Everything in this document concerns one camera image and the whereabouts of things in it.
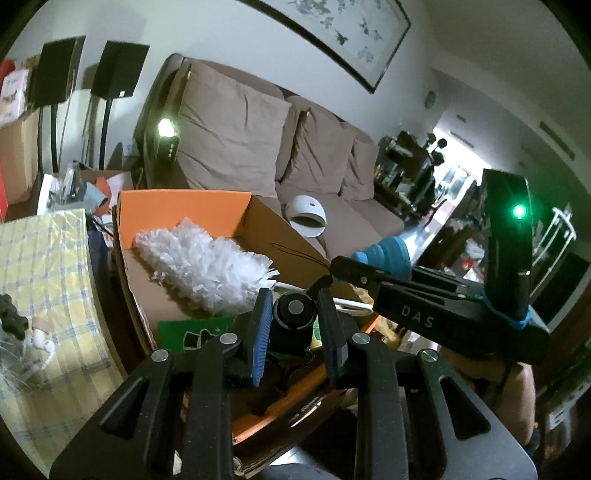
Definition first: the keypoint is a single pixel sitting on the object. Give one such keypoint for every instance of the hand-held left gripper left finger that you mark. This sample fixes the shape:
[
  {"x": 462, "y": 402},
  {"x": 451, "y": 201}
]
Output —
[{"x": 261, "y": 341}]

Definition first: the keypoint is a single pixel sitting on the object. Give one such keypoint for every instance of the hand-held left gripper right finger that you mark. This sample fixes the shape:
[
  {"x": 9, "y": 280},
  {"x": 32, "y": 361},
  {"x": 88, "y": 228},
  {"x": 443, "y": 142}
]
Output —
[{"x": 330, "y": 341}]

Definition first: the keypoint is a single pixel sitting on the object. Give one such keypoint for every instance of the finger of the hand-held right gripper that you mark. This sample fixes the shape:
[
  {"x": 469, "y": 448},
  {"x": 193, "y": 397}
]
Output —
[{"x": 364, "y": 272}]

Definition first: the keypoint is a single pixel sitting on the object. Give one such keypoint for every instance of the blue funnel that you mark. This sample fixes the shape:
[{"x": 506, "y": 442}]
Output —
[{"x": 383, "y": 254}]

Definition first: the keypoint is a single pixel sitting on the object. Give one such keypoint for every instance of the green toothpaste box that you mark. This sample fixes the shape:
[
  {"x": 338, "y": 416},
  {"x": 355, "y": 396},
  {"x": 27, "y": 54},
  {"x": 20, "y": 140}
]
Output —
[{"x": 184, "y": 334}]

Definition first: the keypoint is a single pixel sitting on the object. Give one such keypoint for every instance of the white feather duster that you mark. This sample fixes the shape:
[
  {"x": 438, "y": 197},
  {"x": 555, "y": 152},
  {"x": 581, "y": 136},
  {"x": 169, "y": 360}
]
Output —
[{"x": 198, "y": 263}]

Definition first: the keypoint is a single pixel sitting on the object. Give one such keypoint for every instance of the orange cardboard box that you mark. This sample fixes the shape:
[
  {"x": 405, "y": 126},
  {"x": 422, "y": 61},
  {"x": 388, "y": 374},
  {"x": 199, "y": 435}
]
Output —
[{"x": 184, "y": 207}]

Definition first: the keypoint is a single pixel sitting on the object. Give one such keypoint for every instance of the person's right forearm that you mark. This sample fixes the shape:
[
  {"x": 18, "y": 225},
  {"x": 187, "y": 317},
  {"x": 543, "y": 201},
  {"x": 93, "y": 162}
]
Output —
[{"x": 521, "y": 406}]

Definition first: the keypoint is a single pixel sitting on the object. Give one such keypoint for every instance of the brown sofa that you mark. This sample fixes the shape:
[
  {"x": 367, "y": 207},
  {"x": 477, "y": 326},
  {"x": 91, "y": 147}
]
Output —
[{"x": 351, "y": 221}]

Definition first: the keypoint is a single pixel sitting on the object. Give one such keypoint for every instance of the white nail lamp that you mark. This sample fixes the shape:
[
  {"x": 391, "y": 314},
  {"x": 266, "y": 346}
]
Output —
[{"x": 304, "y": 212}]

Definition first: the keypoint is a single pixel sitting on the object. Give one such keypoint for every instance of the small brown cushion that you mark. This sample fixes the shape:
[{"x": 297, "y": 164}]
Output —
[{"x": 362, "y": 170}]

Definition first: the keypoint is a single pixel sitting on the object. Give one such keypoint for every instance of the cluttered dark shelf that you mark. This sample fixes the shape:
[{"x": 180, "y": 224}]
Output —
[{"x": 406, "y": 170}]

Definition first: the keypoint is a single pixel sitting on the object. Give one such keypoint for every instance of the medium brown cushion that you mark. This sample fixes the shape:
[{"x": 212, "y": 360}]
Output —
[{"x": 318, "y": 157}]

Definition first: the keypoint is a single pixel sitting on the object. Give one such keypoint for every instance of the large brown cushion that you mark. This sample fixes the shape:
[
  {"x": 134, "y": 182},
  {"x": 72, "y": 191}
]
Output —
[{"x": 231, "y": 134}]

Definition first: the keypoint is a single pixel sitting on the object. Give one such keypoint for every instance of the black night light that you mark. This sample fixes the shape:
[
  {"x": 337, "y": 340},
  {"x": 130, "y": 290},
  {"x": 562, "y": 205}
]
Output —
[{"x": 166, "y": 138}]

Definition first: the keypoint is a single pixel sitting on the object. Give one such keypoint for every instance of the yellow checked tablecloth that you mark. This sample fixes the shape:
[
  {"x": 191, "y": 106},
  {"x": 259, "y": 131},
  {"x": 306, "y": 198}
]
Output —
[{"x": 46, "y": 258}]

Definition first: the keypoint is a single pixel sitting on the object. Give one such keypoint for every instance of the open box of clutter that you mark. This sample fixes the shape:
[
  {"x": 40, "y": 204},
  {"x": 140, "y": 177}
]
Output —
[{"x": 78, "y": 189}]

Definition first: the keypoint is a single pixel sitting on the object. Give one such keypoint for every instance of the framed ink painting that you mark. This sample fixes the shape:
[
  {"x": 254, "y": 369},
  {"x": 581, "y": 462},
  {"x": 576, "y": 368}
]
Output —
[{"x": 351, "y": 32}]

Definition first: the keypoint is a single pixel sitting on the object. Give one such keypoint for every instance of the red gift bag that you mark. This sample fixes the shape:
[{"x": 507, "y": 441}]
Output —
[{"x": 3, "y": 194}]

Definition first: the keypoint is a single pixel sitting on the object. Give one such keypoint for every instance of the brown cardboard box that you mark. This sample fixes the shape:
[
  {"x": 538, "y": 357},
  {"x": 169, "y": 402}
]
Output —
[{"x": 21, "y": 152}]

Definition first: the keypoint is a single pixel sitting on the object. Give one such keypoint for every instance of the black speaker on stand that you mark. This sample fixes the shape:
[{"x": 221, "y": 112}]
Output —
[
  {"x": 55, "y": 69},
  {"x": 120, "y": 69}
]

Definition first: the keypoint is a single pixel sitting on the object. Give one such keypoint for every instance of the pink white carton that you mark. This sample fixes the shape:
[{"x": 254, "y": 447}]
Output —
[{"x": 14, "y": 92}]

